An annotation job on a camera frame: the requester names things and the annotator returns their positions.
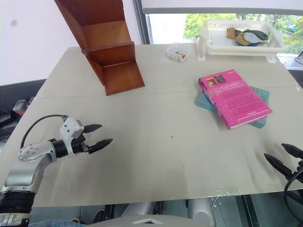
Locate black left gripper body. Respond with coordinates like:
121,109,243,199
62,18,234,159
71,134,90,155

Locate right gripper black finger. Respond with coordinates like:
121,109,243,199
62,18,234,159
281,143,303,160
263,153,293,177

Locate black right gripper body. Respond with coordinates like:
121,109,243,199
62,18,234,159
290,160,303,183

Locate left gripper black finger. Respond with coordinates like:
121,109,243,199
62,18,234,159
88,139,114,155
83,124,103,135

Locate teal hardcover book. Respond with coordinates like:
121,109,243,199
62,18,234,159
195,86,271,130

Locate wooden shelf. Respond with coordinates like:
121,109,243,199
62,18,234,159
54,0,146,96

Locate pink hardcover book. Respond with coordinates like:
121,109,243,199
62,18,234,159
198,69,274,131

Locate silver rounded shape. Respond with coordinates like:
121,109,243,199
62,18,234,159
188,197,215,223
122,201,153,218

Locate black bench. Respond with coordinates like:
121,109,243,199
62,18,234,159
0,79,47,144

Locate blue cloth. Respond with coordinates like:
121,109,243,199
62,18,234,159
27,218,84,227

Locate dark side desk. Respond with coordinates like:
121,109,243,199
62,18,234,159
276,51,303,92

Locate grey robot torso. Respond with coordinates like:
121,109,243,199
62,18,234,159
89,213,214,227

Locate clear plastic box with bits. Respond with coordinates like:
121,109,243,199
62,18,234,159
165,42,193,64

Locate white plastic basket stand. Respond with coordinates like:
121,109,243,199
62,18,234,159
196,37,277,64

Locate white plastic basket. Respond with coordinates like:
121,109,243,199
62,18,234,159
199,19,285,57

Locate grey roller blind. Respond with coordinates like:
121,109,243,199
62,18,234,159
143,0,303,15

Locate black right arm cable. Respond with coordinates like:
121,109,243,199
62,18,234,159
284,165,303,209

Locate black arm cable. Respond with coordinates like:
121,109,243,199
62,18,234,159
20,114,70,148
284,165,303,209

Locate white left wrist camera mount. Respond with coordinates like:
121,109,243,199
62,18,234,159
59,117,85,154

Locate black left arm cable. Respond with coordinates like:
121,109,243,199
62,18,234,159
20,114,70,148

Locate dark window frame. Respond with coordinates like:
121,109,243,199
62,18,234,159
132,0,152,45

